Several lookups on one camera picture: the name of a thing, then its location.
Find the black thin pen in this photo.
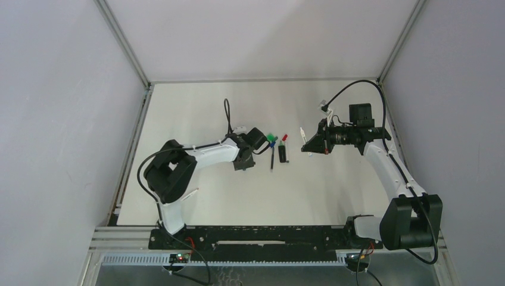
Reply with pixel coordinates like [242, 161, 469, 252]
[270, 147, 275, 172]

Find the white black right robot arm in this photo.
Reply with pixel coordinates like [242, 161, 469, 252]
[301, 103, 443, 250]

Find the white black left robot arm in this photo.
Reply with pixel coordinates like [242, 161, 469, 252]
[136, 128, 270, 235]

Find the white marker green end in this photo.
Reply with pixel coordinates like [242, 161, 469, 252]
[284, 141, 289, 163]

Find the black green highlighter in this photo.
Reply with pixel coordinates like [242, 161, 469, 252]
[278, 141, 288, 163]

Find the white marker red tip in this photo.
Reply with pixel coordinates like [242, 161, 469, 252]
[182, 188, 199, 201]

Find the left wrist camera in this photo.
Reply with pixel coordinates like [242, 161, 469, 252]
[233, 126, 247, 134]

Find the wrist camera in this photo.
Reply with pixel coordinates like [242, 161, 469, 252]
[233, 126, 247, 134]
[318, 100, 333, 121]

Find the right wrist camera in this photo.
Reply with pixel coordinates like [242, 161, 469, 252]
[318, 100, 333, 121]

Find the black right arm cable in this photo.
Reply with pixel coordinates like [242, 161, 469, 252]
[321, 79, 439, 265]

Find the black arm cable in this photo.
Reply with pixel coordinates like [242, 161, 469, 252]
[137, 98, 238, 286]
[321, 79, 439, 265]

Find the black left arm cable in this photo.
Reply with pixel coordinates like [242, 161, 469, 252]
[137, 98, 238, 286]

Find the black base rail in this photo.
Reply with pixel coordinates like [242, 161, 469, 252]
[148, 225, 383, 263]

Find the aluminium frame rail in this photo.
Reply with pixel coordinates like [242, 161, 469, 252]
[89, 226, 154, 250]

